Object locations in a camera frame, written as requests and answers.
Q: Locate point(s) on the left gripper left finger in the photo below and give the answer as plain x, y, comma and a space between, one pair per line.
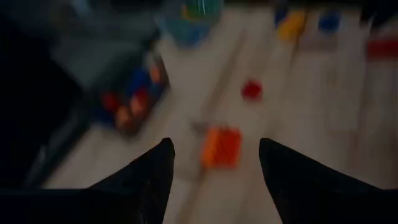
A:
93, 205

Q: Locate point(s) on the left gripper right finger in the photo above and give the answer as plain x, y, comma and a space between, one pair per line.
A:
326, 202

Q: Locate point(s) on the clear plastic bin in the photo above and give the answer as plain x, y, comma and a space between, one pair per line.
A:
191, 28

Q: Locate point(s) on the small orange toy brick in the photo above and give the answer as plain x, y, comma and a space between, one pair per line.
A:
122, 117
136, 105
154, 73

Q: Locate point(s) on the dark grey translucent bin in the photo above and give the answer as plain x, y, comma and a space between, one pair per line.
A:
102, 62

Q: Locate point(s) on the yellow toy brick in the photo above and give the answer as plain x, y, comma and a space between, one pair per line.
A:
290, 26

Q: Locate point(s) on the small blue toy brick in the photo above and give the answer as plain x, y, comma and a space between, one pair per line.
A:
140, 79
280, 15
329, 21

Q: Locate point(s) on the small red toy brick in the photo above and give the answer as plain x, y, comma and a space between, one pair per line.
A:
109, 101
252, 90

